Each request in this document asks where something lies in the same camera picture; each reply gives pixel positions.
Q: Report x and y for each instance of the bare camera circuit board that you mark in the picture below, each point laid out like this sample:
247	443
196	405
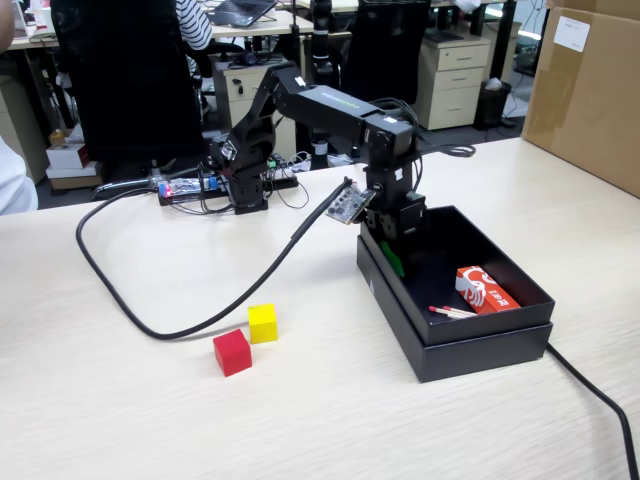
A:
350	205

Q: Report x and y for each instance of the large brown cardboard box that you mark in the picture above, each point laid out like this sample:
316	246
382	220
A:
585	110

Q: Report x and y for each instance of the person in white shirt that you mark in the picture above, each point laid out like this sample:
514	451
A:
15	185

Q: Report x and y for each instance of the white office desk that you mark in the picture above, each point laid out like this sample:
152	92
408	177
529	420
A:
250	31

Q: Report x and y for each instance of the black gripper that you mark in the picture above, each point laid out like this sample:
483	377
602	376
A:
392	210

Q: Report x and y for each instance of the person in striped shirt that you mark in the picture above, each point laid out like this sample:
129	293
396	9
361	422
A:
195	25

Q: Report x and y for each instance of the yellow wooden cube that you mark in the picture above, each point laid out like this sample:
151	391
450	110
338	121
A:
263	323

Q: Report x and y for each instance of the black power strip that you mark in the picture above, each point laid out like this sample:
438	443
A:
282	178

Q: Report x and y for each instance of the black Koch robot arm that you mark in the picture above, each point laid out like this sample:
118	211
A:
325	102

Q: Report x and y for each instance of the robot controller circuit board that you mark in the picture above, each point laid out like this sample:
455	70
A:
187	189

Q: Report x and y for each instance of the small desktop picture frame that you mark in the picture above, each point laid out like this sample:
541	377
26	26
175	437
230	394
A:
20	20

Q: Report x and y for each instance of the white shipping label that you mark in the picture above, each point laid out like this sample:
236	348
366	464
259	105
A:
571	34

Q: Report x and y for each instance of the white cardboard box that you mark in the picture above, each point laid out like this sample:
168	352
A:
67	156

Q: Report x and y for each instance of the black cardboard box lid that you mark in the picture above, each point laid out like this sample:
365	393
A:
480	357

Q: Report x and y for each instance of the beige drawer cabinet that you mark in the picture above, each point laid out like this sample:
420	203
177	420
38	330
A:
240	95
452	85

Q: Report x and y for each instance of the black highback office chair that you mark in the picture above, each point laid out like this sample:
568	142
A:
130	75

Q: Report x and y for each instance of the black trash bin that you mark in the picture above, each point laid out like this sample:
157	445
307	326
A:
492	105

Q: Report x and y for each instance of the orange white matchbox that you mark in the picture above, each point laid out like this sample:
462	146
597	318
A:
482	292

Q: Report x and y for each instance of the red tipped wooden match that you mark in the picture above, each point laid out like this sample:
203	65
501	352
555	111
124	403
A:
450	311
457	315

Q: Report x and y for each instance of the red wooden cube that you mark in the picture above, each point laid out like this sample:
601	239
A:
232	352

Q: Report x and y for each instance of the black mesh office chair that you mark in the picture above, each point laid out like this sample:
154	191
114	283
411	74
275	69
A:
387	50

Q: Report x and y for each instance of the dark open laptop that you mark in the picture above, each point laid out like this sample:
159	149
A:
242	12

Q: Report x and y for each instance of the black cardboard box tray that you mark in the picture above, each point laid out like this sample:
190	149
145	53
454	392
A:
490	327

